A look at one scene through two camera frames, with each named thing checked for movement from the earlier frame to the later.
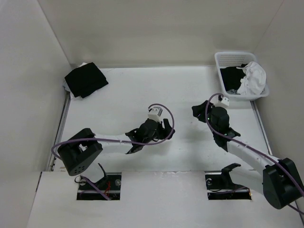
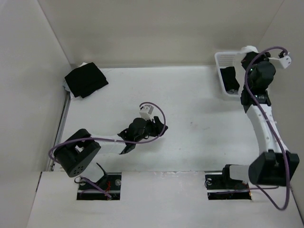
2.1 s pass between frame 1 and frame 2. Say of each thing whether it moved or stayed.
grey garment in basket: stayed
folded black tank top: stayed
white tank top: moved
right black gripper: moved
